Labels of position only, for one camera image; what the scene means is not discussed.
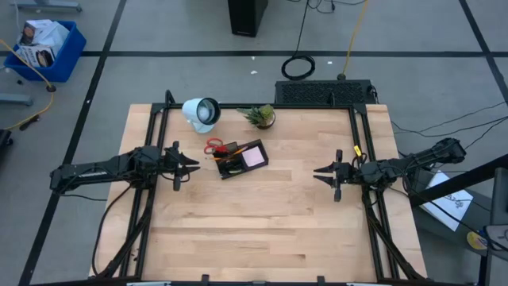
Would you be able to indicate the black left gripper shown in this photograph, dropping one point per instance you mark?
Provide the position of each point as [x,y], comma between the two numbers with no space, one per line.
[172,165]

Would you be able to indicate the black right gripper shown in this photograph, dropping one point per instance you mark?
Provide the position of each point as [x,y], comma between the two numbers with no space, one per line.
[345,172]

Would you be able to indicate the yellow pencil with eraser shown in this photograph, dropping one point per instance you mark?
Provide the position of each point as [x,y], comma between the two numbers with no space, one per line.
[232,153]
[216,158]

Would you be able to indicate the yellow-green sticky note pad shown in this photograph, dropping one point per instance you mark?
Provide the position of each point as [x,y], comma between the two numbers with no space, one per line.
[235,172]

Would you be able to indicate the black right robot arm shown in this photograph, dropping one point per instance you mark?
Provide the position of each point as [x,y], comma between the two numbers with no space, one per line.
[416,161]

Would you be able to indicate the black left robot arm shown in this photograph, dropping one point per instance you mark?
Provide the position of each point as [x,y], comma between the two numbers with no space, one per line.
[99,171]

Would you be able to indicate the black mesh desk organizer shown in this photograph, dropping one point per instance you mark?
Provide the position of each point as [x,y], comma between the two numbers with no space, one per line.
[225,168]

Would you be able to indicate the yellow tag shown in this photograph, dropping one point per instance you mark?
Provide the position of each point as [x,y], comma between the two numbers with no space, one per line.
[357,150]

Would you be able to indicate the white desk lamp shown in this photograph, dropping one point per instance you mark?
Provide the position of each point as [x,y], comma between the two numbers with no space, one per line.
[194,115]

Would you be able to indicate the black perforated computer case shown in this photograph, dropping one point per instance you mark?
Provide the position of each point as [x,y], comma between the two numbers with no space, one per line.
[317,92]

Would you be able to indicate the potted succulent plant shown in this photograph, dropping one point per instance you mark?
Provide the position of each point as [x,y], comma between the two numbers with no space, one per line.
[262,117]

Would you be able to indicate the white paper sheet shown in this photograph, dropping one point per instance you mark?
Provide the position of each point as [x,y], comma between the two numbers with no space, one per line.
[448,206]

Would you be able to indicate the large blue floor bin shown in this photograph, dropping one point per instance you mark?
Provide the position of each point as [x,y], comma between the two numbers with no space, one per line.
[67,63]

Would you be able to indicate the black computer tower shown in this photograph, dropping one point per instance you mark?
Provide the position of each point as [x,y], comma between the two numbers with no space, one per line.
[247,18]

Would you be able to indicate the round yellow sticker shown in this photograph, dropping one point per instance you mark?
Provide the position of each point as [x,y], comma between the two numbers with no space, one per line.
[476,240]

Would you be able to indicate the grey table foot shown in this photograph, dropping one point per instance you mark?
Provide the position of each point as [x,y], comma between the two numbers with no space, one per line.
[47,6]
[16,99]

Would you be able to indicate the printed cardboard box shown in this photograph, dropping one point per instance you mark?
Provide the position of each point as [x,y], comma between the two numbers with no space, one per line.
[35,55]

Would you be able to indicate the white cardboard box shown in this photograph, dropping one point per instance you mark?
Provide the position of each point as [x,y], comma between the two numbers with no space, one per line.
[47,33]

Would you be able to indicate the black aluminium table frame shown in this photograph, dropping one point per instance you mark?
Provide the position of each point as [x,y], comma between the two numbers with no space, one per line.
[230,106]

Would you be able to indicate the neighbouring black frame beam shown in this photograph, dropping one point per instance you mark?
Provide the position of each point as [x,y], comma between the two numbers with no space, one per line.
[456,182]

